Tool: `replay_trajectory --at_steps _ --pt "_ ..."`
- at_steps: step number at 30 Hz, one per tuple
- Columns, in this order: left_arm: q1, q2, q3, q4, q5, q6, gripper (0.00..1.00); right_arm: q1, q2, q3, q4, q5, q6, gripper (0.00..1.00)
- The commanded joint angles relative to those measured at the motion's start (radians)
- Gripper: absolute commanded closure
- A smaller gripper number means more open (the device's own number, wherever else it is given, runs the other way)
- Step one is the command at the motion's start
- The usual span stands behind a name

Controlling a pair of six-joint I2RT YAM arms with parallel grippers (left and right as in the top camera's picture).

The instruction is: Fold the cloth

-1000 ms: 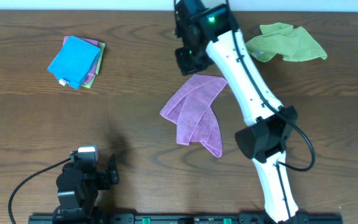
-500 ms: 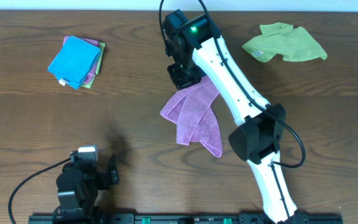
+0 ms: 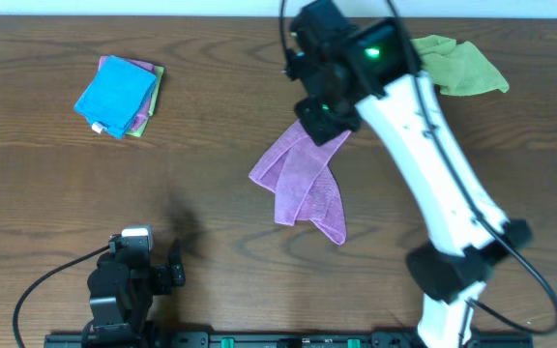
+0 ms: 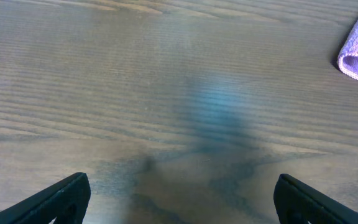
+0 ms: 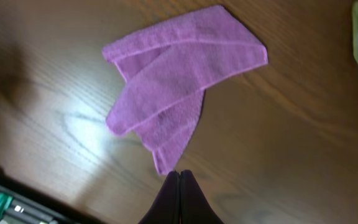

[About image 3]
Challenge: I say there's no purple microfiber cloth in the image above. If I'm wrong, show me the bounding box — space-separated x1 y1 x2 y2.
249 121 351 246

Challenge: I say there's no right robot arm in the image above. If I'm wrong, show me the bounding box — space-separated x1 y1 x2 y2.
249 14 531 347

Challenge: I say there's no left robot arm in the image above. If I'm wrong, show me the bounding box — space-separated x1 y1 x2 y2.
81 252 173 347

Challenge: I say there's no green crumpled cloth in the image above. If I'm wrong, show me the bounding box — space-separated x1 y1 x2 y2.
411 35 510 97

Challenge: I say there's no green folded cloth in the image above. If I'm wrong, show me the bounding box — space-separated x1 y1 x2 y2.
127 66 164 137

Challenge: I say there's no blue folded cloth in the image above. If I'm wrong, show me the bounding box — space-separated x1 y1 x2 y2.
74 55 158 138

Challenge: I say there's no pink folded cloth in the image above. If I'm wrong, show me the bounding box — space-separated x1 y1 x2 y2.
91 55 162 138

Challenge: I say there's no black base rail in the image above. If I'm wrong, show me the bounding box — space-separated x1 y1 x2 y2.
44 331 534 348

